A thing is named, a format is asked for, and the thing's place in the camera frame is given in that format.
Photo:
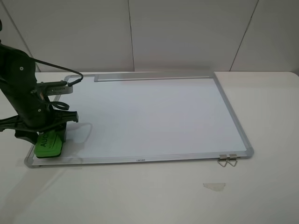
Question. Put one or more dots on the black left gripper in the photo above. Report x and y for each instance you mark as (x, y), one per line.
(30, 120)

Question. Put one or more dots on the green whiteboard eraser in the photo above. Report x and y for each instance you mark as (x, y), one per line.
(48, 145)

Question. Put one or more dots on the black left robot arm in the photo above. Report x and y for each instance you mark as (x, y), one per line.
(17, 77)

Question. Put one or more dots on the white aluminium-framed whiteboard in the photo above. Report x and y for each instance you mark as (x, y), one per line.
(148, 117)

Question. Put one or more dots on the left metal hanging clip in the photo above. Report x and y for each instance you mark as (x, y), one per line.
(223, 160)

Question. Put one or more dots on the metal hanging clip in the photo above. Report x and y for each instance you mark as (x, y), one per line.
(223, 160)
(233, 160)

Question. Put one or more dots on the clear tape scrap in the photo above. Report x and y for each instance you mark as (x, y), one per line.
(217, 187)

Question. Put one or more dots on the right metal hanging clip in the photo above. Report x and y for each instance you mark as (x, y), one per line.
(233, 160)

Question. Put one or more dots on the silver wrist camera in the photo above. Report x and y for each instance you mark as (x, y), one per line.
(54, 88)

